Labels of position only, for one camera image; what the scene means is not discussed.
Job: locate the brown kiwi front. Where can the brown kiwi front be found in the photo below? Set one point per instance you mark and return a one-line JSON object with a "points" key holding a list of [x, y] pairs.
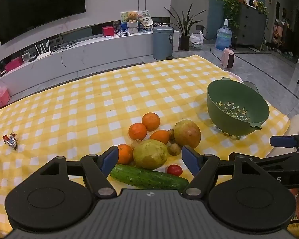
{"points": [[174, 149]]}

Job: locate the grey-blue trash bin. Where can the grey-blue trash bin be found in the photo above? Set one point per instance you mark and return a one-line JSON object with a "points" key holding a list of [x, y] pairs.
{"points": [[163, 44]]}

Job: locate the brown kiwi back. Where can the brown kiwi back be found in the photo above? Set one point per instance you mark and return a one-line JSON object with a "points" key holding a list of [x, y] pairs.
{"points": [[171, 134]]}

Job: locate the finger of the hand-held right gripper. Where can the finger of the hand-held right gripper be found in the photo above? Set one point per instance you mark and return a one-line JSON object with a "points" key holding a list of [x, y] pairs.
{"points": [[276, 160], [282, 141]]}

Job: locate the potted long-leaf plant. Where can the potted long-leaf plant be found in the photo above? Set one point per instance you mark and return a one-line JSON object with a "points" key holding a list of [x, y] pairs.
{"points": [[185, 42]]}

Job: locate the red box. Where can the red box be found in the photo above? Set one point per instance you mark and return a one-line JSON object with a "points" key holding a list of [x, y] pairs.
{"points": [[107, 31]]}

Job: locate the dark grey cabinet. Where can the dark grey cabinet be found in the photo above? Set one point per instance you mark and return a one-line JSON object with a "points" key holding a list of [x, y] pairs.
{"points": [[251, 27]]}

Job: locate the white plastic bag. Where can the white plastic bag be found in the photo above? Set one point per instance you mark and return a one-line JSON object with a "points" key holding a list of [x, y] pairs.
{"points": [[196, 41]]}

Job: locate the green colander bowl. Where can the green colander bowl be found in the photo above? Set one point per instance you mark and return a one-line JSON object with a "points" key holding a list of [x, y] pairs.
{"points": [[214, 104]]}

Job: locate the red tomato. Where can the red tomato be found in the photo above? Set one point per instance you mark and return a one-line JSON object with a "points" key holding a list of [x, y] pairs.
{"points": [[174, 170]]}

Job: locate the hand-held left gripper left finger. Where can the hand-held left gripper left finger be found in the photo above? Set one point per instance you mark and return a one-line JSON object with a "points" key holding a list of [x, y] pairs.
{"points": [[111, 160]]}

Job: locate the small white clock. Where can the small white clock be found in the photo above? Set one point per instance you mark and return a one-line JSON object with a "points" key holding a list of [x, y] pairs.
{"points": [[26, 56]]}

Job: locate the black television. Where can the black television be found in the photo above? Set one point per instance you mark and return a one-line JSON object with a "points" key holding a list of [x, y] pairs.
{"points": [[39, 7]]}

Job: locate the colourful picture box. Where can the colourful picture box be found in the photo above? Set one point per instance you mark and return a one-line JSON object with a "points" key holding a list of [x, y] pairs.
{"points": [[143, 17]]}

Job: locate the blue water jug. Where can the blue water jug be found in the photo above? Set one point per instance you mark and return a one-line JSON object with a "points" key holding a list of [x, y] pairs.
{"points": [[223, 38]]}

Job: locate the yellow checkered cloth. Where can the yellow checkered cloth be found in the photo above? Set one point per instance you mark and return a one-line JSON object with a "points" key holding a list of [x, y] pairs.
{"points": [[89, 104]]}

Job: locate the crumpled candy wrapper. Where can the crumpled candy wrapper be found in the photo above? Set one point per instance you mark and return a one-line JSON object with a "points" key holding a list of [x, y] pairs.
{"points": [[11, 140]]}

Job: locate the shelf with toys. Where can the shelf with toys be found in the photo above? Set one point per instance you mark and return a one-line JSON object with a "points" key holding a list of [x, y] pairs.
{"points": [[282, 37]]}

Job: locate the white router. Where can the white router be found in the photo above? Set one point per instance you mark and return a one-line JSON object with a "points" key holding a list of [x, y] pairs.
{"points": [[43, 52]]}

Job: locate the trailing green plant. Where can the trailing green plant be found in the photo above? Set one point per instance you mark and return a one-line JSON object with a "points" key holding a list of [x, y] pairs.
{"points": [[230, 2]]}

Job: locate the yellow-green pear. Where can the yellow-green pear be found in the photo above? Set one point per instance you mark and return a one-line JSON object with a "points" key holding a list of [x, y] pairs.
{"points": [[150, 154]]}

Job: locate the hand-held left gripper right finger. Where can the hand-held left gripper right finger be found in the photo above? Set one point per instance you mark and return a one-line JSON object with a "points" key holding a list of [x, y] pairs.
{"points": [[190, 159]]}

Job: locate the brown kiwi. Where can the brown kiwi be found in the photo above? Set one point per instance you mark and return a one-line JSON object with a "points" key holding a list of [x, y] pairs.
{"points": [[174, 149], [171, 134]]}

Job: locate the white TV console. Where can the white TV console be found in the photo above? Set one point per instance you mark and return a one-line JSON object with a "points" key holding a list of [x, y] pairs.
{"points": [[94, 52]]}

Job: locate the brown teddy bear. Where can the brown teddy bear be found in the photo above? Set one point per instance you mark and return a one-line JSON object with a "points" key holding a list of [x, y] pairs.
{"points": [[132, 17]]}

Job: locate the pink space heater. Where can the pink space heater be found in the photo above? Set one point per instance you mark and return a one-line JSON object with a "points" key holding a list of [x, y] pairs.
{"points": [[228, 58]]}

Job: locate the green cucumber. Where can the green cucumber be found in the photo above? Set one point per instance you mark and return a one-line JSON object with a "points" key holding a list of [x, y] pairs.
{"points": [[147, 178]]}

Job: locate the orange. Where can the orange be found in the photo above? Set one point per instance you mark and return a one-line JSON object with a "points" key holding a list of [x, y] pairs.
{"points": [[160, 136], [150, 121], [125, 154], [137, 131]]}

